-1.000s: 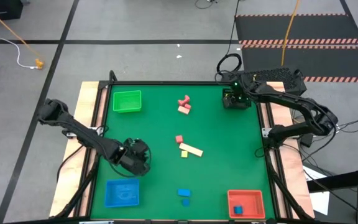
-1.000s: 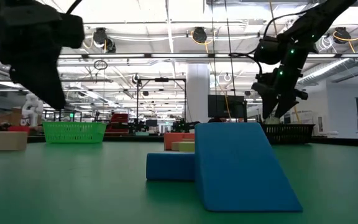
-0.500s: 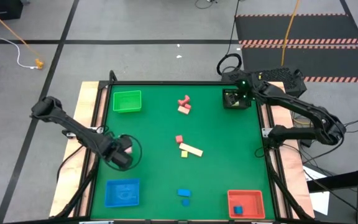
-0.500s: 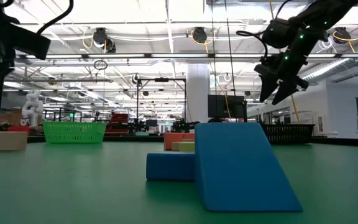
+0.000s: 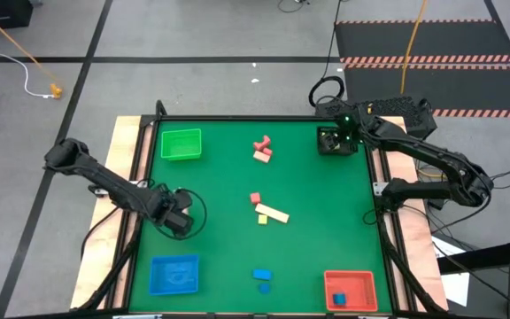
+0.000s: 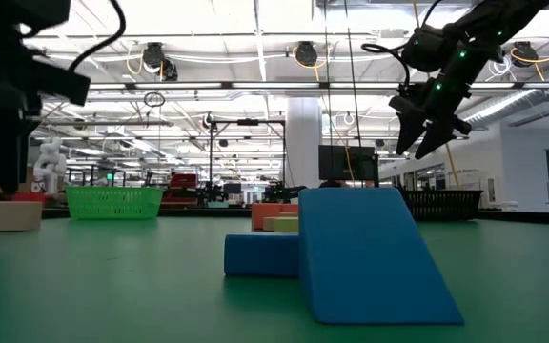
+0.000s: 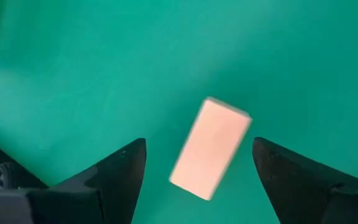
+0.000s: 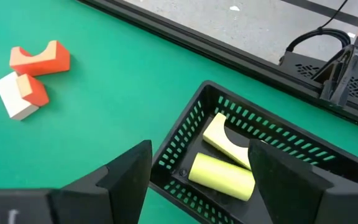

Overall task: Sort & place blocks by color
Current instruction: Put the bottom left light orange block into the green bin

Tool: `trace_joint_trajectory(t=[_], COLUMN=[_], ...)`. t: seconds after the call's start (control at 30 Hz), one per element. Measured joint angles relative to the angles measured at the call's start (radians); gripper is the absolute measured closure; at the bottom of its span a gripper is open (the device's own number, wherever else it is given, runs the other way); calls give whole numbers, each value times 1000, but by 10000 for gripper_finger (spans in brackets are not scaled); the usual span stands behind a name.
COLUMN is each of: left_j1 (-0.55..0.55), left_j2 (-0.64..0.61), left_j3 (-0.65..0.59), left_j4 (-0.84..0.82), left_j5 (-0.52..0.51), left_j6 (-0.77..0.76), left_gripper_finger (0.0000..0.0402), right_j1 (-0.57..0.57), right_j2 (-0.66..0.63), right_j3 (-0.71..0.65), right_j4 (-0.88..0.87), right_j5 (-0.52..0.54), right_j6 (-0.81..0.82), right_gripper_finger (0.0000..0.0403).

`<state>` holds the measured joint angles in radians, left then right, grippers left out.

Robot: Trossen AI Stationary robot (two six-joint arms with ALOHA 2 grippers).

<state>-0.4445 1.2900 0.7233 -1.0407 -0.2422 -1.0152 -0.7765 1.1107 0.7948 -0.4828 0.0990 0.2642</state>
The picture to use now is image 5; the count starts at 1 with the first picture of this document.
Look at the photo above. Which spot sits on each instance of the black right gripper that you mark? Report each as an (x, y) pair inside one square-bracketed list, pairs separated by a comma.
[(348, 128)]

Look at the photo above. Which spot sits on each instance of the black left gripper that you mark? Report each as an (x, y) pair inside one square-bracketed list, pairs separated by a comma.
[(173, 210)]

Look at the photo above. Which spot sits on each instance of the red cube block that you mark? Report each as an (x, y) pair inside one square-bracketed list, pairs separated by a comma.
[(255, 198)]

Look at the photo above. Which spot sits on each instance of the blue rectangular block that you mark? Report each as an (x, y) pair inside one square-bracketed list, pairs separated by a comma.
[(262, 274)]

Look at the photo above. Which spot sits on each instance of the small blue block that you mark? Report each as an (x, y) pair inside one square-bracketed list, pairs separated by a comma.
[(339, 299)]

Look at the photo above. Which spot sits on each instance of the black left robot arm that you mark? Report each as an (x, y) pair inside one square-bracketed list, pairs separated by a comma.
[(104, 181)]

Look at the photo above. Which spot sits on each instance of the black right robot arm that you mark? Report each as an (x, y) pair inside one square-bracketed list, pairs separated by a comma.
[(436, 159)]

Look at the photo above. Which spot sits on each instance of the blue plastic basket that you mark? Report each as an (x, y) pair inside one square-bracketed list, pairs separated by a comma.
[(173, 274)]

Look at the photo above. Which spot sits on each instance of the small red block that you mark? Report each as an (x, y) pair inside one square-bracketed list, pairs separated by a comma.
[(268, 152)]

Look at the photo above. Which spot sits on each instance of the red notched block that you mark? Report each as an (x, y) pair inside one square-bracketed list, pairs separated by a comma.
[(261, 142)]

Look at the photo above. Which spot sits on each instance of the wooden table side board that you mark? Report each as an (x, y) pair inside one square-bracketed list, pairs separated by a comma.
[(394, 166), (124, 133)]

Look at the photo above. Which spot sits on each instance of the short tan wooden block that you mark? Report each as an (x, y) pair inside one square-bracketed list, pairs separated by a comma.
[(261, 156)]

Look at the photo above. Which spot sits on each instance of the yellow cube block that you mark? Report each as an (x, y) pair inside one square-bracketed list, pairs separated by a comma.
[(262, 219)]

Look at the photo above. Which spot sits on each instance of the green plastic basket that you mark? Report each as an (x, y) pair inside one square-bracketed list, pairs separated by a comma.
[(180, 145)]

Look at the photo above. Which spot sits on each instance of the long tan wooden block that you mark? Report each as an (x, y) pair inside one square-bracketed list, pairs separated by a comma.
[(272, 213)]

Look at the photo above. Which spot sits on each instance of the blue wedge block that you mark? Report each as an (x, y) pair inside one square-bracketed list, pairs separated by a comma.
[(264, 288)]

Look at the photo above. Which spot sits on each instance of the black striped floor mat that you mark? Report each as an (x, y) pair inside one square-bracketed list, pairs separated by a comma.
[(436, 40)]

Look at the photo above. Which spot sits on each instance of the orange plastic basket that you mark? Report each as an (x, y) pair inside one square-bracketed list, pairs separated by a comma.
[(357, 290)]

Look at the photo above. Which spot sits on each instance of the white paper sheet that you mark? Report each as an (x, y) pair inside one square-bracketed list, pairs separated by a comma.
[(454, 283)]

